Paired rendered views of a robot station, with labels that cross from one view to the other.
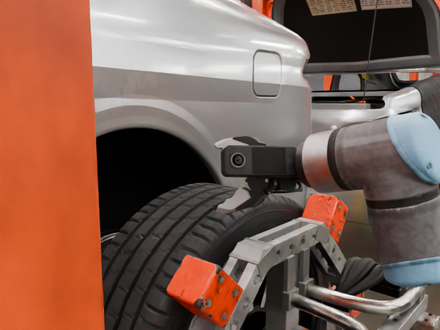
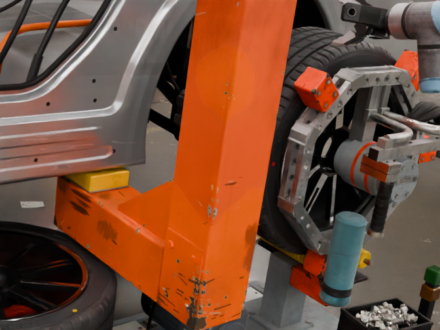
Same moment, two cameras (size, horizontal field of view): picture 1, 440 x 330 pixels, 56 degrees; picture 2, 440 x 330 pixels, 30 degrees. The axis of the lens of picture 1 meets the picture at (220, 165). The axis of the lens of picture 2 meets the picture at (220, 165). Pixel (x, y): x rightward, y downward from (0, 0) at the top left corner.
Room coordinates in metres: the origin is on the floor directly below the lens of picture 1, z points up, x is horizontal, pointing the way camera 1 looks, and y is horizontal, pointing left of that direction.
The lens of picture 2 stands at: (-1.50, 0.06, 1.57)
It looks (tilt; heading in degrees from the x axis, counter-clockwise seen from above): 19 degrees down; 5
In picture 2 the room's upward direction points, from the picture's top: 9 degrees clockwise
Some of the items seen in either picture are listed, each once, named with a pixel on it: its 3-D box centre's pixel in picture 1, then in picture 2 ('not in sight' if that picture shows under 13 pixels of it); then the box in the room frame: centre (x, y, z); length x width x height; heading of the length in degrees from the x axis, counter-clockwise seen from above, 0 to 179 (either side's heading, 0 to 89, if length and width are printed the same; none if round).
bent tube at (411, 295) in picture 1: (361, 275); (425, 110); (0.79, -0.29, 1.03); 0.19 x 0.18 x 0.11; 49
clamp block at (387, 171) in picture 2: not in sight; (380, 166); (0.53, -0.17, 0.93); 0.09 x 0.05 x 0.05; 49
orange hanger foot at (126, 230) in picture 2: not in sight; (131, 199); (0.57, 0.47, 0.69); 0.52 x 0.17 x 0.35; 49
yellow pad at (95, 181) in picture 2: not in sight; (97, 173); (0.68, 0.60, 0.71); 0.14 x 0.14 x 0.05; 49
